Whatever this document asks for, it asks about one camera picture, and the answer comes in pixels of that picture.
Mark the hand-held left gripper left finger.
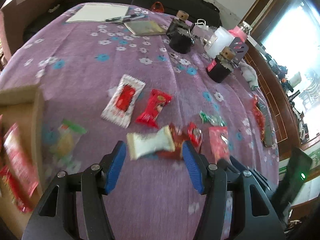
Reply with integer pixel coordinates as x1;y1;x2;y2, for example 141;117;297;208
22;141;127;240

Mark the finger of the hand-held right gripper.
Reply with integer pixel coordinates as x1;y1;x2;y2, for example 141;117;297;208
217;156;273;198

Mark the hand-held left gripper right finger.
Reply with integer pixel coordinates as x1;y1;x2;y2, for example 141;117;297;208
182;140;285;240

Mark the pink red snack packet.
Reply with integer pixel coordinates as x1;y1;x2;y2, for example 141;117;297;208
209;127;230;165

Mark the dark red snack packet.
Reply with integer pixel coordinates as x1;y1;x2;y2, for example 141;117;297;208
155;124;190;160

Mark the small red candy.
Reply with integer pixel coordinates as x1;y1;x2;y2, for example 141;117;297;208
187;122;203;147

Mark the plain white snack packet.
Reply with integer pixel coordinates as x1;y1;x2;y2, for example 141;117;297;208
126;126;176;160

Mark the green candy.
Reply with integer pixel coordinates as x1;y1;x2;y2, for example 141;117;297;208
199;111;227;127

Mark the green and yellow snack packet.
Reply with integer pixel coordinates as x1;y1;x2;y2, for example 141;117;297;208
49;119;88;160

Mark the white snack packet red label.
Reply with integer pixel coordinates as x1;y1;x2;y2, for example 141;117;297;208
101;74;146;129

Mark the large red snack packet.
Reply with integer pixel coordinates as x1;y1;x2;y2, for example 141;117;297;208
2;124;39;197

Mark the red patterned snack packet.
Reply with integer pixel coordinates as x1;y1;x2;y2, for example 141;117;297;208
0;166;30;213

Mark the red plastic wrapper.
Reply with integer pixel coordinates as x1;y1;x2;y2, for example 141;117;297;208
251;95;267;143

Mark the wooden furniture panel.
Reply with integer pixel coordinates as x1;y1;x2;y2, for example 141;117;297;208
244;39;304;159

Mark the white cloth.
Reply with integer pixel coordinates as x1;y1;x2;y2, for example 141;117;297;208
240;61;260;90

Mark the black jar with cork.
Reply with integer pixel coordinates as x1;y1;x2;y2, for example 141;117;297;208
206;46;237;83
166;10;195;54

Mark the purple floral blanket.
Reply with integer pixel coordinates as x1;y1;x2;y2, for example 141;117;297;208
0;2;280;240

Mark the grey slotted spatula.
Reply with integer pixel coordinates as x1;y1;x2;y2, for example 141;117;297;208
229;37;249;64

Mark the white plastic container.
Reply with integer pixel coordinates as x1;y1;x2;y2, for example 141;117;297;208
204;26;237;59

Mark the bottle with pink sleeve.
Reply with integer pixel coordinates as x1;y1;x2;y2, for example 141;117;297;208
229;21;252;43

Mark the clear plastic item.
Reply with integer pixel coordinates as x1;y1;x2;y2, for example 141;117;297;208
194;19;210;30

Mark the grey notebook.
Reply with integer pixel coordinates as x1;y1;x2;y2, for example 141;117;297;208
124;20;167;36

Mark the black pen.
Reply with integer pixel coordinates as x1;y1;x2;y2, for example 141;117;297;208
105;14;148;22

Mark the white paper sheet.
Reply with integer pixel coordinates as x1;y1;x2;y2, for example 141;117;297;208
65;4;129;23

